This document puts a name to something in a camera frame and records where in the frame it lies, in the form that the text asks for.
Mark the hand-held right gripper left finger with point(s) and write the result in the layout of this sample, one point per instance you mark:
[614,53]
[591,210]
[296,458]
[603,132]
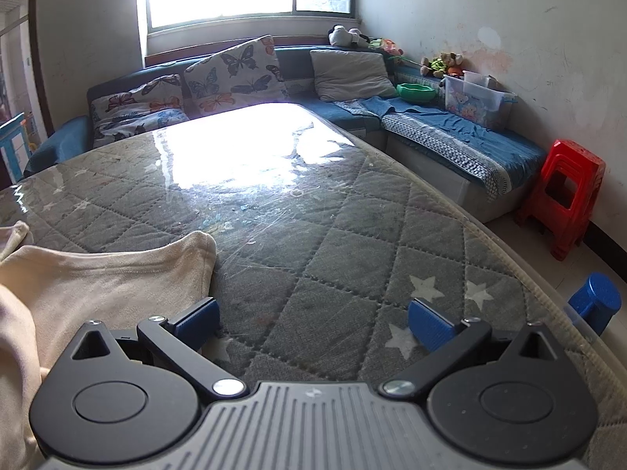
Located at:
[200,319]

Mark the upright butterfly print pillow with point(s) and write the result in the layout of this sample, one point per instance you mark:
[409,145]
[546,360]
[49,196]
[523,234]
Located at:
[235,78]

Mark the blue corner sofa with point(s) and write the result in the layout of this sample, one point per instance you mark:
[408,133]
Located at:
[296,61]

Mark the blue blanket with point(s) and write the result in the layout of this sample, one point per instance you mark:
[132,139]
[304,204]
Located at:
[441,122]

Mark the red plastic stool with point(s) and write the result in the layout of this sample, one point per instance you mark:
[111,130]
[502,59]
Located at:
[573,166]

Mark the flat butterfly print pillow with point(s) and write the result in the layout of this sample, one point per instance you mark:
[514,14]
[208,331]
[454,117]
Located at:
[137,107]

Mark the green bowl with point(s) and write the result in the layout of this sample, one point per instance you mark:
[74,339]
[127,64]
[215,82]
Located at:
[415,93]

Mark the patterned sofa mat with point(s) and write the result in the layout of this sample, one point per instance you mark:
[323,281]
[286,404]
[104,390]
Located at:
[441,146]

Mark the cream garment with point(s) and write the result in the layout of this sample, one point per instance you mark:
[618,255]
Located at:
[98,279]

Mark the grey pillow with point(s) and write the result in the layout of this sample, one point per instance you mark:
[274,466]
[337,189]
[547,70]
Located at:
[350,76]

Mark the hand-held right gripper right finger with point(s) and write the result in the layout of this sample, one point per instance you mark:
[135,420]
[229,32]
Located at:
[431,327]

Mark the blue plastic stool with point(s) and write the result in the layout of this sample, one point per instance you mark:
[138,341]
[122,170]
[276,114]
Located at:
[597,298]

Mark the pink green toy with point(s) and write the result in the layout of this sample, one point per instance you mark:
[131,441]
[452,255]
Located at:
[389,48]

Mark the panda plush toy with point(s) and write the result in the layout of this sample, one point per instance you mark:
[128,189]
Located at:
[345,36]

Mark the brown plush toys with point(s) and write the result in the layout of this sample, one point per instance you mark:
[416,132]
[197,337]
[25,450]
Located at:
[443,64]

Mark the dark wooden door frame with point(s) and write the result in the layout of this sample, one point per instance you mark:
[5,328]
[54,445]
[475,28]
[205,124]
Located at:
[36,34]

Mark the light blue small furniture piece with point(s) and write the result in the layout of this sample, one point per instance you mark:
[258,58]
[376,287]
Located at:
[12,142]

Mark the clear plastic storage box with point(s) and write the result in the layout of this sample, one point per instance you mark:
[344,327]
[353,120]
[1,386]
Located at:
[475,103]

